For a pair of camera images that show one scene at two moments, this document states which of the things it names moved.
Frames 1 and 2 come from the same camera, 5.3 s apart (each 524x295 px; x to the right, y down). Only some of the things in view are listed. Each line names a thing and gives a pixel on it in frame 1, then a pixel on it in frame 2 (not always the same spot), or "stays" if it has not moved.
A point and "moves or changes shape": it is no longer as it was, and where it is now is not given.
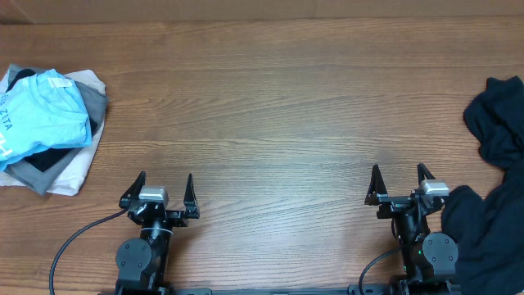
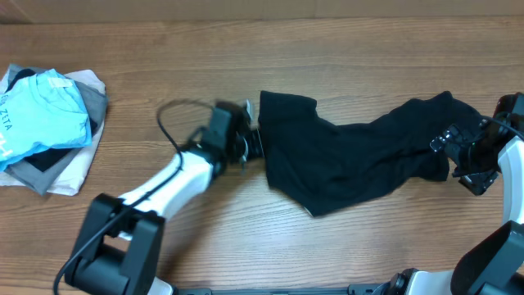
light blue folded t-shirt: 42,111 stays
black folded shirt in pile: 39,161 stays
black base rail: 282,291 stays
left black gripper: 181,218 to 258,151
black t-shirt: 490,233 moves or changes shape
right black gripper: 402,203 to 452,144
